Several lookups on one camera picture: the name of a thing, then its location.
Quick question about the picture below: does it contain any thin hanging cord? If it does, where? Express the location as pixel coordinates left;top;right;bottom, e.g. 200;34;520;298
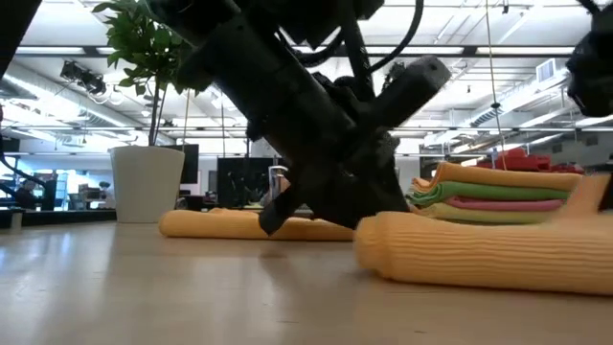
485;0;504;145

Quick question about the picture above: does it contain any green leafy plant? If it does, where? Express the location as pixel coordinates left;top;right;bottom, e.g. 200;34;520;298
92;0;205;148

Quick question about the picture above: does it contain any black curved cable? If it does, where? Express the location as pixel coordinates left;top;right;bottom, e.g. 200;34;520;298
0;103;50;191

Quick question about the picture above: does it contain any green microfiber towel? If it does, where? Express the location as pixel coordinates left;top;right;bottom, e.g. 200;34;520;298
405;180;572;209

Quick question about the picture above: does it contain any person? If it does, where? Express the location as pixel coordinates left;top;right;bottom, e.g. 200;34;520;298
12;178;40;211

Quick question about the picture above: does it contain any black left wrist camera cable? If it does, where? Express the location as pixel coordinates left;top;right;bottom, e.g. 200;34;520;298
275;0;426;104

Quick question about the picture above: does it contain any red parts bin rack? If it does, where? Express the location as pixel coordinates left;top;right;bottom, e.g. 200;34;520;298
475;147;586;175

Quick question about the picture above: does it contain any black ceiling-mounted camera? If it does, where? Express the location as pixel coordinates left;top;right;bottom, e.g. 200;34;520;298
381;60;407;92

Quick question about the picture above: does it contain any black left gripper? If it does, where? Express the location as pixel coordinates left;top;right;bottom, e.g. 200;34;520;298
246;71;412;237

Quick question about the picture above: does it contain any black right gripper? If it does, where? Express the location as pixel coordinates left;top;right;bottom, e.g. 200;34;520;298
564;4;613;213

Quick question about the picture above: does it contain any white plant pot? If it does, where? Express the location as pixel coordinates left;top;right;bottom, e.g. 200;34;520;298
108;144;187;225

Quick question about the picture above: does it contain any orange microfiber towel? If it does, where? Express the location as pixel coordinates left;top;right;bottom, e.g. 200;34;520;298
352;172;613;297
410;161;585;195
158;206;356;242

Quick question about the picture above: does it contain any pink microfiber towel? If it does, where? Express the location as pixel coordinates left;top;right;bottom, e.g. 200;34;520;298
443;195;567;214

